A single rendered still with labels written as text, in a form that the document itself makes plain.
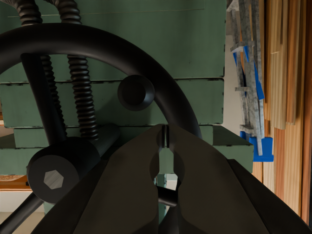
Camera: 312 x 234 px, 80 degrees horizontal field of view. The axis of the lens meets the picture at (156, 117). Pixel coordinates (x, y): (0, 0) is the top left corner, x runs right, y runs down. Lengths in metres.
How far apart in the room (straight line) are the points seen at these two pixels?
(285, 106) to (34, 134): 1.56
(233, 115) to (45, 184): 2.86
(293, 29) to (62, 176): 1.61
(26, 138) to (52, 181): 0.27
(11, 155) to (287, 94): 1.60
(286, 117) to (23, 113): 1.59
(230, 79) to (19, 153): 2.73
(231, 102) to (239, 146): 2.55
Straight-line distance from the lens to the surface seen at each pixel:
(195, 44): 0.37
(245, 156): 0.42
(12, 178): 0.55
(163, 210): 0.86
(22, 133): 0.47
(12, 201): 4.18
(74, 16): 0.27
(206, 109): 0.37
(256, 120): 1.17
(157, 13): 0.39
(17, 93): 0.46
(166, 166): 0.39
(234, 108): 2.97
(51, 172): 0.20
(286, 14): 1.71
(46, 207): 0.37
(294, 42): 1.64
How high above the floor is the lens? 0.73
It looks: 8 degrees up
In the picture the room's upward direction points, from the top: 179 degrees clockwise
